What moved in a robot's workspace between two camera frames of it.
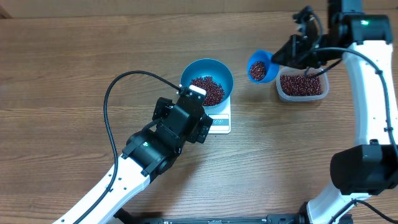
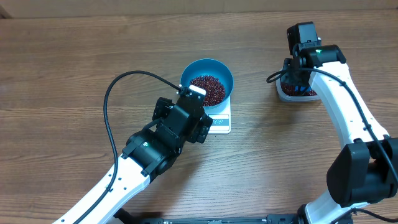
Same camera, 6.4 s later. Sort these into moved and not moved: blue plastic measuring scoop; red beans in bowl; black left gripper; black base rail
Moved: blue plastic measuring scoop
Not moved: black left gripper; red beans in bowl; black base rail
